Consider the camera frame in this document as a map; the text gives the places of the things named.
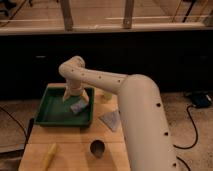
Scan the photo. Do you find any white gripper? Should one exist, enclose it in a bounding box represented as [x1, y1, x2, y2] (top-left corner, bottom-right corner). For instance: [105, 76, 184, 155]
[62, 80, 89, 102]

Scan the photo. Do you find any grey blue sponge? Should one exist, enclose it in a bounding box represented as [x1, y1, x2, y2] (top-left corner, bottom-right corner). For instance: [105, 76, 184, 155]
[70, 100, 88, 115]

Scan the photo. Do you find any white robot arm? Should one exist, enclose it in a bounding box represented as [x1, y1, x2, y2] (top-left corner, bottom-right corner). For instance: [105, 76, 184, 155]
[59, 56, 180, 171]

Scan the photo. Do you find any green plastic tray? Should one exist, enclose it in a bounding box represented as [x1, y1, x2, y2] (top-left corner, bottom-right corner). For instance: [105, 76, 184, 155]
[35, 87, 94, 127]

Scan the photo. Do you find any yellow plastic cup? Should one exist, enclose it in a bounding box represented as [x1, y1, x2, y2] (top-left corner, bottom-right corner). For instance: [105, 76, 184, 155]
[102, 90, 112, 101]

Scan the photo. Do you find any dark metal cup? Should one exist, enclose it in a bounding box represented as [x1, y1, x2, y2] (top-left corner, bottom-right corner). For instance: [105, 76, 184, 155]
[90, 140, 105, 158]

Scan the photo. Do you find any yellow banana toy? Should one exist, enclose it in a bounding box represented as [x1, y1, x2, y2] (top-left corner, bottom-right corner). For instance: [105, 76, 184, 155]
[41, 143, 57, 171]

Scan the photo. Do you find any blue black device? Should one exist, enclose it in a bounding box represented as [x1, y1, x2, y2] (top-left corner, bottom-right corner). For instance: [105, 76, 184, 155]
[190, 93, 212, 108]

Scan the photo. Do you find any black cable left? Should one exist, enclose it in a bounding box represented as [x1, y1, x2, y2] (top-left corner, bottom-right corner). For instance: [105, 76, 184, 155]
[0, 105, 28, 137]

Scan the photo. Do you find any black cable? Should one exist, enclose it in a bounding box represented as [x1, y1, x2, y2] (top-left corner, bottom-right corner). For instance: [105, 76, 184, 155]
[173, 105, 200, 151]
[0, 105, 28, 137]

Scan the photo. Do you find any wooden post left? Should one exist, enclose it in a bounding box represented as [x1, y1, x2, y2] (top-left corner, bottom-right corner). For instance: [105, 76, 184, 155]
[59, 0, 73, 31]

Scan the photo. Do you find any wooden post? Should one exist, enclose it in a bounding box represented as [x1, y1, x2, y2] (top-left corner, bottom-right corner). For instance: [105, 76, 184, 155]
[59, 0, 73, 31]
[123, 0, 134, 29]

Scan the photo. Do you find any wooden post right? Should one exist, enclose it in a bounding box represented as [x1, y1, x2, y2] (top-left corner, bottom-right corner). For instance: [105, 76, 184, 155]
[123, 0, 134, 29]

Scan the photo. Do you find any black cable right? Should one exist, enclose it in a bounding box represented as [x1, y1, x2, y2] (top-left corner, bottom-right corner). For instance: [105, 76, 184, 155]
[173, 105, 200, 151]

